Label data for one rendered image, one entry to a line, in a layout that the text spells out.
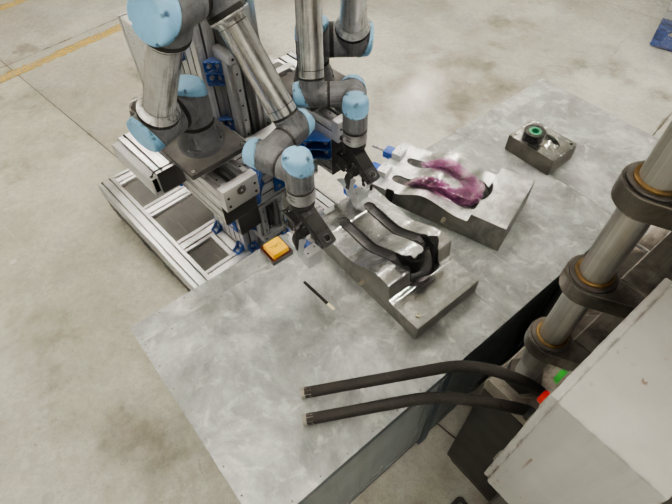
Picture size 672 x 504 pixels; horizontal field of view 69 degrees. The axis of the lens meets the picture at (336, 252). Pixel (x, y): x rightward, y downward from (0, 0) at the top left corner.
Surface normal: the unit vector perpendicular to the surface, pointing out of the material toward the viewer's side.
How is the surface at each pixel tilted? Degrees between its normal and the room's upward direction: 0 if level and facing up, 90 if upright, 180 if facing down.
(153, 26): 83
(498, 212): 0
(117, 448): 0
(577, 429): 90
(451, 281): 0
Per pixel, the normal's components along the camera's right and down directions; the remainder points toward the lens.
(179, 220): -0.01, -0.62
